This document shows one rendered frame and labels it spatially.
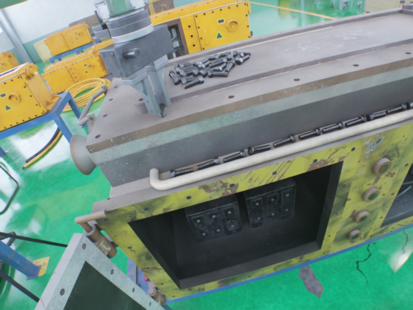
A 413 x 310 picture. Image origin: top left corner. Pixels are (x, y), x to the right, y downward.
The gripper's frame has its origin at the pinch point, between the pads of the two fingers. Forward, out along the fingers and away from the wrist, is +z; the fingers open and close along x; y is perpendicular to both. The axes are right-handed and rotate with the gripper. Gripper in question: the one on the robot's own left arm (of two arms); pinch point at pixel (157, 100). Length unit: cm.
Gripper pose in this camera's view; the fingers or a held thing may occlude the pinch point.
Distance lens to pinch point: 50.7
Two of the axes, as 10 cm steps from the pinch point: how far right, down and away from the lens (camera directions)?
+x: 5.6, -6.3, 5.3
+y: 8.0, 2.4, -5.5
